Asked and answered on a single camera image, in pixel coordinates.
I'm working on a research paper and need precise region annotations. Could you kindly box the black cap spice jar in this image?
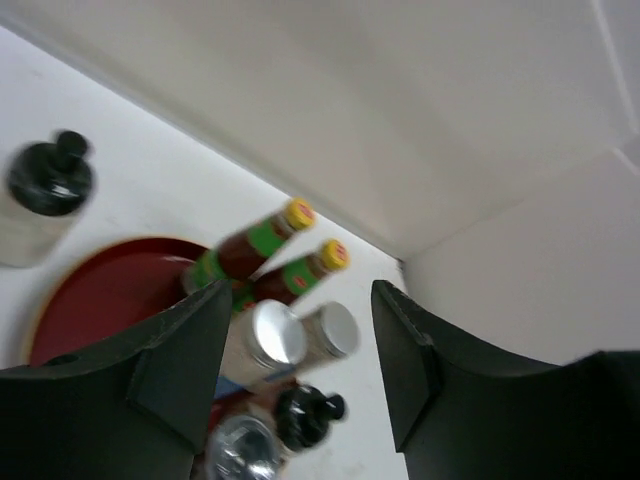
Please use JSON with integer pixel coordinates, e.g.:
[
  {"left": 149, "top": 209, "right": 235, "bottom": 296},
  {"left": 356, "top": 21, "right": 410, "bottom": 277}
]
[{"left": 267, "top": 383, "right": 348, "bottom": 462}]

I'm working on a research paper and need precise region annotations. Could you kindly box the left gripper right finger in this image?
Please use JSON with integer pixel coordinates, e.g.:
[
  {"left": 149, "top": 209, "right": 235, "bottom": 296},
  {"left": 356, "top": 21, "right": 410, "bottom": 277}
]
[{"left": 371, "top": 280, "right": 639, "bottom": 479}]

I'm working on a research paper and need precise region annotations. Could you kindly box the sauce bottle yellow cap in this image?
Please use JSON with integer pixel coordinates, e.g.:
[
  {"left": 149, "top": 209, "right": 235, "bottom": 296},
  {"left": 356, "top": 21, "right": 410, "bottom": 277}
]
[
  {"left": 181, "top": 197, "right": 315, "bottom": 294},
  {"left": 233, "top": 239, "right": 350, "bottom": 313}
]

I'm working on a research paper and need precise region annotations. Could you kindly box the blue label peppercorn jar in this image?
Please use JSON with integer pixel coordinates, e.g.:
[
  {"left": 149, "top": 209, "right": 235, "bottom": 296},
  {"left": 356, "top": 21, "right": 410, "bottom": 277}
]
[{"left": 215, "top": 300, "right": 308, "bottom": 399}]

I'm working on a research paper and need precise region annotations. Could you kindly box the red round tray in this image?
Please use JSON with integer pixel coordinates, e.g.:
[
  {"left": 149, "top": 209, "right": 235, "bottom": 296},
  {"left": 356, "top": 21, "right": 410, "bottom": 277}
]
[{"left": 27, "top": 238, "right": 200, "bottom": 366}]

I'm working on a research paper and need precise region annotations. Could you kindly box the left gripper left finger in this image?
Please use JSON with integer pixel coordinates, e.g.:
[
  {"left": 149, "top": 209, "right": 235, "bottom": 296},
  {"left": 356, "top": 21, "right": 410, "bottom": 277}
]
[{"left": 1, "top": 281, "right": 231, "bottom": 479}]

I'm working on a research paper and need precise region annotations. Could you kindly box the black pump jar white powder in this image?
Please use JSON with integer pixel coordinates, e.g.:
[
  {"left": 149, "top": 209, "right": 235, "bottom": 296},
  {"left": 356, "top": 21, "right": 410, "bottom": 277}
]
[{"left": 0, "top": 129, "right": 96, "bottom": 269}]

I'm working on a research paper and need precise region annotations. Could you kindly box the blue label jar silver lid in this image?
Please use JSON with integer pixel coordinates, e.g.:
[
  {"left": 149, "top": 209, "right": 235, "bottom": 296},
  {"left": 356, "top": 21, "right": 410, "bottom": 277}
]
[{"left": 296, "top": 302, "right": 360, "bottom": 374}]

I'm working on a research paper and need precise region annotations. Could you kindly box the chrome top grinder jar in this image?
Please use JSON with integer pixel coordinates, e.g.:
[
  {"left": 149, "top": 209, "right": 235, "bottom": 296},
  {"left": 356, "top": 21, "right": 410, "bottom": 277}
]
[{"left": 203, "top": 414, "right": 281, "bottom": 480}]

